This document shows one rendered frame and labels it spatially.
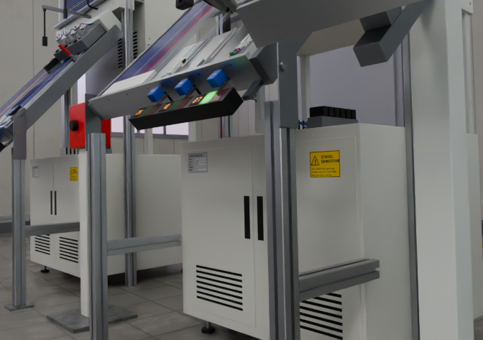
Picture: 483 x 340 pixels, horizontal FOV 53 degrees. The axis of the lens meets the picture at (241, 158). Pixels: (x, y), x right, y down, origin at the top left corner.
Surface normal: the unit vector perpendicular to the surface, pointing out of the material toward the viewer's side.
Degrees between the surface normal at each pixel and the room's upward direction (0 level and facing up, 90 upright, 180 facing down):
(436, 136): 90
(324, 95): 90
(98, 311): 90
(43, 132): 90
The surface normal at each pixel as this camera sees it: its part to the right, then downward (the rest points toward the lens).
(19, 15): 0.61, -0.04
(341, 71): -0.79, 0.00
